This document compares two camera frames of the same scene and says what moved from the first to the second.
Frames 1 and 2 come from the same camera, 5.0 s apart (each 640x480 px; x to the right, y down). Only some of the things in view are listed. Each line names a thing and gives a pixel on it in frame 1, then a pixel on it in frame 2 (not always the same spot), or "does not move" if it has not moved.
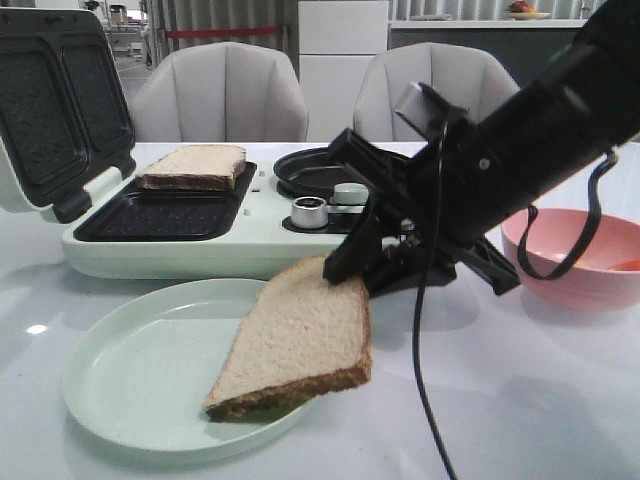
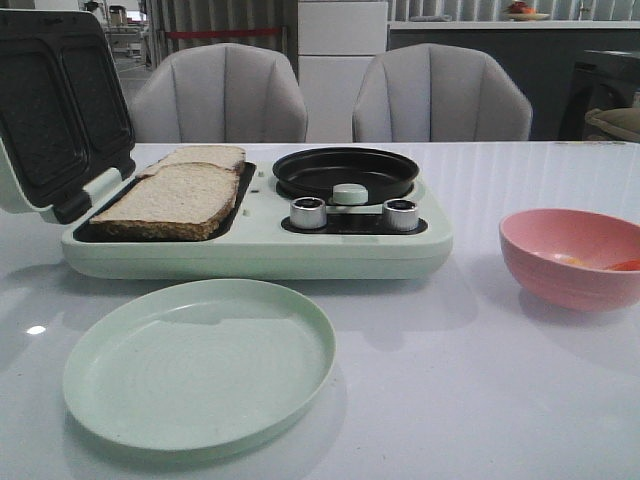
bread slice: [212, 168] does not move
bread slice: [306, 335] to [182, 201]
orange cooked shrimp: [629, 265] does not move
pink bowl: [606, 278] does not move
